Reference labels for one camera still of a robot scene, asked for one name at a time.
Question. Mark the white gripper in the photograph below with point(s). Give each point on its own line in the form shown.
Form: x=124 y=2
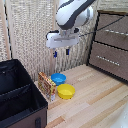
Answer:
x=62 y=41

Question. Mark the blue bowl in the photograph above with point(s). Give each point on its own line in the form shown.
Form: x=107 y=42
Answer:
x=58 y=78

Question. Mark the yellow bowl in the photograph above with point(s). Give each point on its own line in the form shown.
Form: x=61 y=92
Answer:
x=66 y=91

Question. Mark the brown drawer cabinet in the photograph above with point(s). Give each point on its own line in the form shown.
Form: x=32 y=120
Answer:
x=110 y=50

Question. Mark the beige woven curtain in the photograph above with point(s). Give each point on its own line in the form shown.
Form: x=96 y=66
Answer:
x=30 y=36

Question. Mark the black fabric storage box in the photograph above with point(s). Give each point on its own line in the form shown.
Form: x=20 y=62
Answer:
x=20 y=96

